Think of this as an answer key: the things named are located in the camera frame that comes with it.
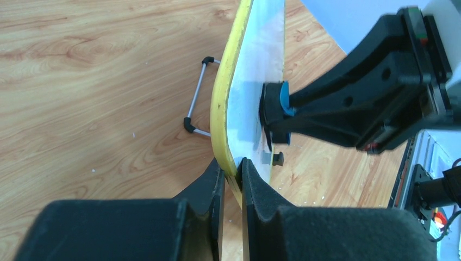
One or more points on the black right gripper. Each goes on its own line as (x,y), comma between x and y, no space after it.
(391,86)

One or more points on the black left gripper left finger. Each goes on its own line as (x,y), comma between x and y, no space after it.
(186,227)

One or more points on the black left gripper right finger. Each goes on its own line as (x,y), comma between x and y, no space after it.
(276,229)

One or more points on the blue black whiteboard eraser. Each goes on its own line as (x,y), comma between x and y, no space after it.
(275,107)

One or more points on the yellow framed whiteboard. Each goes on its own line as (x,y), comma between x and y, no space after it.
(253,55)

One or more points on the grey wire whiteboard stand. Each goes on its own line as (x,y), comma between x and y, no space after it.
(187,121)

